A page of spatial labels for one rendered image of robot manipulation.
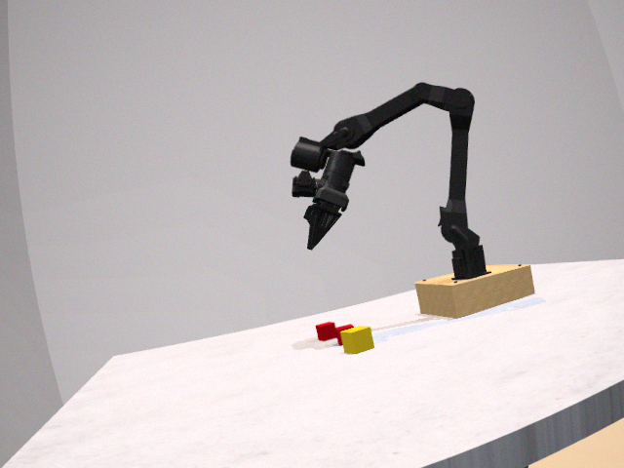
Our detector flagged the red cube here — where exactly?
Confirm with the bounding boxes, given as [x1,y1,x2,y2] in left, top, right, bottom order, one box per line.
[316,323,336,341]
[335,324,354,346]

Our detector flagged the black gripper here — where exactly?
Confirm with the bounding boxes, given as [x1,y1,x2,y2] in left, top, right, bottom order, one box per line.
[304,172,350,251]

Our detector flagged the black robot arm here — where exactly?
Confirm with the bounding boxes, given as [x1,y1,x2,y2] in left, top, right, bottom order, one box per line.
[291,82,491,280]

